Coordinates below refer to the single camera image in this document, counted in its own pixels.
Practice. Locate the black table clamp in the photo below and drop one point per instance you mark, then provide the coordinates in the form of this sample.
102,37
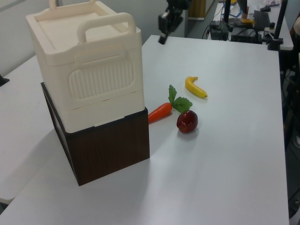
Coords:
3,80

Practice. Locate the red toy apple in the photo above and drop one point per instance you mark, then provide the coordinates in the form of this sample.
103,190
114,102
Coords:
187,122

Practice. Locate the black pole with clamp base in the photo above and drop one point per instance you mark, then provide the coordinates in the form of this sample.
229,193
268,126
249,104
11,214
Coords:
280,23

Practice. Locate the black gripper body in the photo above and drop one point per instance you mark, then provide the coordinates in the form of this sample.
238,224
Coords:
170,21

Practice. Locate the yellow wooden panel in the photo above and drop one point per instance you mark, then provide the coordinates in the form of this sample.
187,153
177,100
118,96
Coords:
201,9

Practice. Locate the yellow object on desk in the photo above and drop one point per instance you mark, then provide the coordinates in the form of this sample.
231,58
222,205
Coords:
247,21

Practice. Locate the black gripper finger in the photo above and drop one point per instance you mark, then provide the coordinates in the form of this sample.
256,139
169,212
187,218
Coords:
162,38

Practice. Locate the cream plastic storage cabinet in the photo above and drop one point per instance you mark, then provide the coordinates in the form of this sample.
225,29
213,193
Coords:
93,70

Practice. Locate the black Franka robot arm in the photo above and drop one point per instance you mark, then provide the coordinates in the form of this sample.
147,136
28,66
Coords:
179,3

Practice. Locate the dark brown wooden box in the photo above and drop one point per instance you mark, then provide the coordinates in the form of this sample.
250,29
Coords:
110,150

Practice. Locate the yellow toy banana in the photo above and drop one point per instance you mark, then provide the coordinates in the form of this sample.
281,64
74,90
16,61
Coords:
193,87

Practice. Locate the black electronic device box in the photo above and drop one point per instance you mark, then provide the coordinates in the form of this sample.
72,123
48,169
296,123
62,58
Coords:
219,29

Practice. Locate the black flat equipment case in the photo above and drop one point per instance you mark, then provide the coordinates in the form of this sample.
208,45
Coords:
246,36

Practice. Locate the thin black tripod pole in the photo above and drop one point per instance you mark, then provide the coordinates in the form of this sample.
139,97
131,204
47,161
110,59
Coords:
226,11

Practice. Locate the black computer mouse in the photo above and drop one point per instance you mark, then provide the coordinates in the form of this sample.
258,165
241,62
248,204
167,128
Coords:
265,9

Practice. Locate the small black knob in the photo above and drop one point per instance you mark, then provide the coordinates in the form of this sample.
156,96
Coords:
272,25

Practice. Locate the orange toy carrot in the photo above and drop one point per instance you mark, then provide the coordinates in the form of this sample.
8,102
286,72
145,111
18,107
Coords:
161,112

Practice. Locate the black camera stand frame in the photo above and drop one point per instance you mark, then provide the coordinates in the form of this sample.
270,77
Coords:
291,105

